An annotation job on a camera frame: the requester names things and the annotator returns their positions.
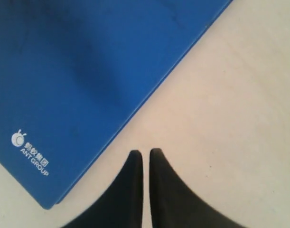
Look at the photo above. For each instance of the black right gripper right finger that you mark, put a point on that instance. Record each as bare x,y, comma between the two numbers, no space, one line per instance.
174,205

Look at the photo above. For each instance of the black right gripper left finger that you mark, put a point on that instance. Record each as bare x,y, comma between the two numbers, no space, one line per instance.
121,205

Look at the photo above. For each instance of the blue ring binder notebook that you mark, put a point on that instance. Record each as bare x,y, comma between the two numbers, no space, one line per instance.
74,72

